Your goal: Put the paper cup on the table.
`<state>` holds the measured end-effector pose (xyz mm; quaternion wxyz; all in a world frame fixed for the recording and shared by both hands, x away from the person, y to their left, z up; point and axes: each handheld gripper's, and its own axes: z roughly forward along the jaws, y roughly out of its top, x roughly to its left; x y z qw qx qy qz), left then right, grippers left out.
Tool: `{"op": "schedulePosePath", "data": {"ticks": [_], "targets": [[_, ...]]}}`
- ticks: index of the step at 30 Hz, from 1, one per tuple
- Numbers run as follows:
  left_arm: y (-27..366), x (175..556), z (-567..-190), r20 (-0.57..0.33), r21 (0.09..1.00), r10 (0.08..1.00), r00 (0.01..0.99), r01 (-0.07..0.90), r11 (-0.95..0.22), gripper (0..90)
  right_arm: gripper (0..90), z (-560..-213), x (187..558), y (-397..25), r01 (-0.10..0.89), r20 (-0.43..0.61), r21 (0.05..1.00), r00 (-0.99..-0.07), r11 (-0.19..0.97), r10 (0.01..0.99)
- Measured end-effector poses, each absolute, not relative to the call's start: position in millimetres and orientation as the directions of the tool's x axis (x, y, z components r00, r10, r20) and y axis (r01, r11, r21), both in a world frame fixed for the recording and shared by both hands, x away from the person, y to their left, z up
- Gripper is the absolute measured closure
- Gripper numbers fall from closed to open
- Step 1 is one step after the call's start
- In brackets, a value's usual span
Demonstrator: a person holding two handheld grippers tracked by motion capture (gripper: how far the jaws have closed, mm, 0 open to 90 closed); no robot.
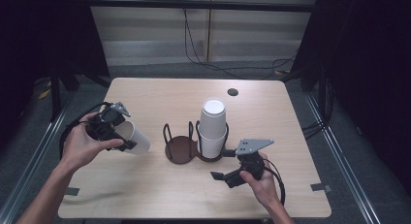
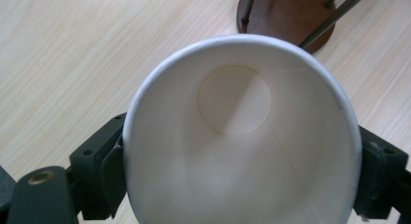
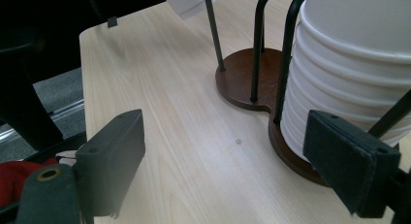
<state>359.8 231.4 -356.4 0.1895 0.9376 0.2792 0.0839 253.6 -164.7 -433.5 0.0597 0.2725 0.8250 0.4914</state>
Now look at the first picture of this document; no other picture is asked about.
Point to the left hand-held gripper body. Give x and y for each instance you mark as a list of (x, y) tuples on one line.
[(106, 122)]

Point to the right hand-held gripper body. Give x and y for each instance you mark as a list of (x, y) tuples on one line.
[(253, 145)]

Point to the white disposable cup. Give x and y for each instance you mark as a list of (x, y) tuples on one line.
[(139, 143)]

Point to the stack of white paper cups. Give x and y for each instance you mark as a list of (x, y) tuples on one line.
[(212, 120)]

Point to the person's right hand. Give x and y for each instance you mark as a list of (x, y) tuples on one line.
[(266, 185)]

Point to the person's left hand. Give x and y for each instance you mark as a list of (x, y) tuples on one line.
[(80, 146)]

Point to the black round table grommet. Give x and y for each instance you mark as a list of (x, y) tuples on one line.
[(232, 91)]

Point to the black metal stand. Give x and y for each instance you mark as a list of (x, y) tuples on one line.
[(55, 94)]

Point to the yellow floor tape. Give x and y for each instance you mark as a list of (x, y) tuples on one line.
[(44, 94)]

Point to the grey tape strip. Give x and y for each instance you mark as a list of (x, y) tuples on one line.
[(72, 191), (320, 187)]

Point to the black curtain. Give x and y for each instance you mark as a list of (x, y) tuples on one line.
[(371, 72), (38, 39)]

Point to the black horizontal bar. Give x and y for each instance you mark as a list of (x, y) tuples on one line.
[(194, 5)]

